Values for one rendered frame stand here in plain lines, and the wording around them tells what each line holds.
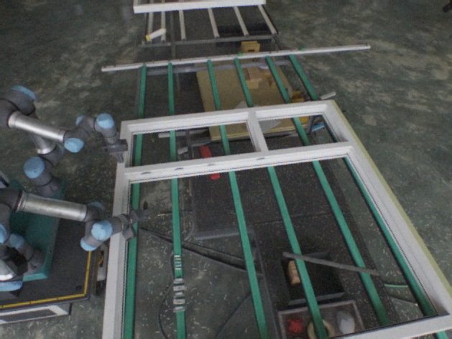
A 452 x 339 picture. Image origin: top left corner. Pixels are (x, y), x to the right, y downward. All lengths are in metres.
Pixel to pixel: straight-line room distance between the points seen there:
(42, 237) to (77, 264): 0.40
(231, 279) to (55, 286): 1.18
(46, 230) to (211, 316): 1.21
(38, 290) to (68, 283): 0.19
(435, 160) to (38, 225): 3.52
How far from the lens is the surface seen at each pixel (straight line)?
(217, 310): 2.31
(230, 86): 2.83
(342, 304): 1.79
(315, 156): 1.92
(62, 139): 1.63
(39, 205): 1.45
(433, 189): 3.39
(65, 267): 2.32
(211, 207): 1.96
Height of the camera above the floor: 2.23
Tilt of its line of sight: 50 degrees down
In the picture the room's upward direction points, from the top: straight up
